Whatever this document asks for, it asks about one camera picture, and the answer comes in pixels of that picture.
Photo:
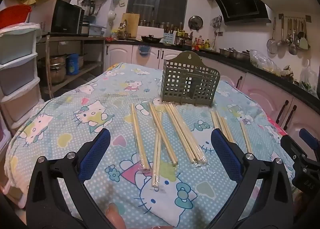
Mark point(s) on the black countertop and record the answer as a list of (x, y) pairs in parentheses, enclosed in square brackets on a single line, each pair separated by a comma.
[(287, 83)]

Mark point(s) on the white hanging jug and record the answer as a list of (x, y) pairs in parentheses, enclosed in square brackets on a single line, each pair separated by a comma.
[(111, 16)]

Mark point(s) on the blue canister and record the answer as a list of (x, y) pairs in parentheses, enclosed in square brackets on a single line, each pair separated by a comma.
[(72, 64)]

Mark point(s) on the red plastic basin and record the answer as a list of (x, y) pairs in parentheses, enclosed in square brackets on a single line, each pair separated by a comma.
[(15, 15)]

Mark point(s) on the white kitchen base cabinets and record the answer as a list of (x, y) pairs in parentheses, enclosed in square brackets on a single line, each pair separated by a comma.
[(120, 54)]

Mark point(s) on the blue hanging bin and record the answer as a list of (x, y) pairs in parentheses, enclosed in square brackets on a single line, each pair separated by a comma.
[(144, 51)]

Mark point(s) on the metal storage rack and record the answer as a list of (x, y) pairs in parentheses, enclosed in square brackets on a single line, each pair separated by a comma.
[(75, 39)]

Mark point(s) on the green plastic utensil holder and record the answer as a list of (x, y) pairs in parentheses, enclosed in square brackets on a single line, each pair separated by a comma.
[(190, 64)]

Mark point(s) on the metal spice rack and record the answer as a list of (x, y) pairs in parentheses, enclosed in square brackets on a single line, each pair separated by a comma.
[(183, 38)]

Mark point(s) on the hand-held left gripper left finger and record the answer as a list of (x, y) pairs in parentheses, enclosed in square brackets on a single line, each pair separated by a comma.
[(100, 149)]

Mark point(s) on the cartoon cat printed blanket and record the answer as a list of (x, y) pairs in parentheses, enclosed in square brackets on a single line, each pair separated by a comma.
[(75, 129)]

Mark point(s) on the light blue plastic tray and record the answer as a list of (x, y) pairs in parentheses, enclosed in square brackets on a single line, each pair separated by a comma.
[(97, 29)]

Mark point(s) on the row of glass jars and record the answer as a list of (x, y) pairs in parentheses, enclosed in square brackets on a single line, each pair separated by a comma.
[(162, 24)]

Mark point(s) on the metal faucet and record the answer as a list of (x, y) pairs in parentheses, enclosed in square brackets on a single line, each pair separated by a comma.
[(123, 25)]

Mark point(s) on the row of hanging kitchen utensils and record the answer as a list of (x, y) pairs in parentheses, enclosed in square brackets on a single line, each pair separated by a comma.
[(293, 49)]

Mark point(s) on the wooden cutting board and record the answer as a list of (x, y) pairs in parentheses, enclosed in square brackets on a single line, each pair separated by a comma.
[(131, 25)]

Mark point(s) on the person's left hand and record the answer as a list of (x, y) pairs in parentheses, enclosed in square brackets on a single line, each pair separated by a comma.
[(115, 216)]

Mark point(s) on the hanging kitchen scissors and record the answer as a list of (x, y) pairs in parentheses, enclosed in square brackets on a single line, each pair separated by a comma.
[(217, 22)]

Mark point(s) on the small steel pot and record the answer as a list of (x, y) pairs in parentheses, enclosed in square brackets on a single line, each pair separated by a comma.
[(81, 61)]

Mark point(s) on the steel cooking pot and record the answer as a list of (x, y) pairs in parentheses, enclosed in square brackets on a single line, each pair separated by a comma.
[(226, 53), (241, 55)]

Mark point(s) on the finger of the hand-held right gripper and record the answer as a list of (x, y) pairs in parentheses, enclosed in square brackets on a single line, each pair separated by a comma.
[(290, 145), (308, 137)]

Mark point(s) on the hanging pot lid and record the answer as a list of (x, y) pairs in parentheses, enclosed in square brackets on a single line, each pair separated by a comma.
[(195, 23)]

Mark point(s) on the group of condiment bottles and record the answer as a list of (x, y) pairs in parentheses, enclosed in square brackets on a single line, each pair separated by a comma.
[(200, 43)]

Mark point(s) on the large stacked steel pot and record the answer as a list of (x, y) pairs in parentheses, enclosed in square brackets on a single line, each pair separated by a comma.
[(56, 70)]

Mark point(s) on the plastic bag of greens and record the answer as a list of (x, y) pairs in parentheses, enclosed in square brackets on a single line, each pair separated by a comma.
[(307, 79)]

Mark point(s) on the blender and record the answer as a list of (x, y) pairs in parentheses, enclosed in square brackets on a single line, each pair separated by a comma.
[(88, 6)]

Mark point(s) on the black wok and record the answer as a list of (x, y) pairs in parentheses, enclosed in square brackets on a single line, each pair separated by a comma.
[(151, 39)]

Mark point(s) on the black microwave oven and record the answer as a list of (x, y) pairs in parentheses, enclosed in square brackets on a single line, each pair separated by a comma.
[(65, 16)]

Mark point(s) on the light blue knife block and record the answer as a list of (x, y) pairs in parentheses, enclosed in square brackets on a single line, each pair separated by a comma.
[(170, 38)]

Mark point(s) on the clear plastic bag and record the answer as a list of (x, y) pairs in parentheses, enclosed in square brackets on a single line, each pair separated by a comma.
[(265, 63)]

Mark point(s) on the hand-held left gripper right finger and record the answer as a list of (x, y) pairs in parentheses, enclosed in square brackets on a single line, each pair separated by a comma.
[(221, 147)]

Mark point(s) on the ginger root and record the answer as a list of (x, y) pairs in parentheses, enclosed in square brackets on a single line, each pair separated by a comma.
[(287, 71)]

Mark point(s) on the white plastic drawer unit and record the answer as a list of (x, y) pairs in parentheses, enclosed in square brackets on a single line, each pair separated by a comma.
[(17, 44)]

